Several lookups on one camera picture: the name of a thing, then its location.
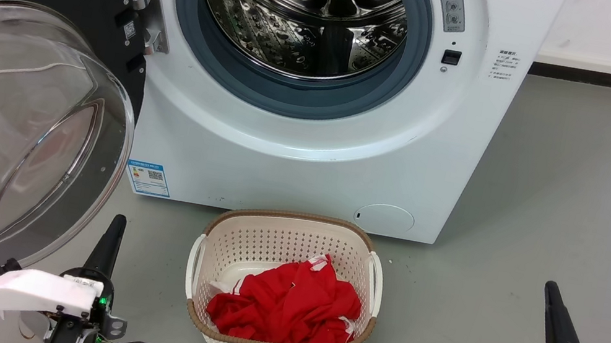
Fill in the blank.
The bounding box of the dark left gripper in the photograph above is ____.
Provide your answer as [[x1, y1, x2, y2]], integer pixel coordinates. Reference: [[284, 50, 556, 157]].
[[40, 205, 145, 343]]

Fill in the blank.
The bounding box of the white front-load washing machine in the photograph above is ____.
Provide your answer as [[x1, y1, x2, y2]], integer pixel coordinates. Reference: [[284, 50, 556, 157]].
[[0, 0, 568, 262]]

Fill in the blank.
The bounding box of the blue energy label sticker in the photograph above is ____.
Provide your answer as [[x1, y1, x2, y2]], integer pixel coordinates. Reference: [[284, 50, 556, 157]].
[[123, 158, 175, 199]]

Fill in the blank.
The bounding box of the cream perforated laundry basket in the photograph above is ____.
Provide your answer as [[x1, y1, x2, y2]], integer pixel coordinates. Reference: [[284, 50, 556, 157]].
[[173, 194, 394, 343]]

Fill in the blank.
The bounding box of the red garment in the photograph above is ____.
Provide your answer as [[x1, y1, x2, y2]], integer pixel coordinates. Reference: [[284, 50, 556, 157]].
[[202, 236, 372, 343]]

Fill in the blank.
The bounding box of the round white filter cover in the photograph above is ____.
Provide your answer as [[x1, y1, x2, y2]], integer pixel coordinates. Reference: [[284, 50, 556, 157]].
[[352, 199, 417, 239]]

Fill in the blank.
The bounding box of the small printed text sticker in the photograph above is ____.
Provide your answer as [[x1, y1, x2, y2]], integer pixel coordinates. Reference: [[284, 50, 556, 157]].
[[488, 48, 522, 84]]

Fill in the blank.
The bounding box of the steel perforated washer drum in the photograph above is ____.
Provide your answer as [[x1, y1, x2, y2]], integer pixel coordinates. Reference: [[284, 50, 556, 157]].
[[190, 0, 415, 95]]

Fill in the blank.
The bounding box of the grey warning sticker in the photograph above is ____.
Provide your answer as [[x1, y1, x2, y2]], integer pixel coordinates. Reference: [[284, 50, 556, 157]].
[[427, 0, 470, 35]]

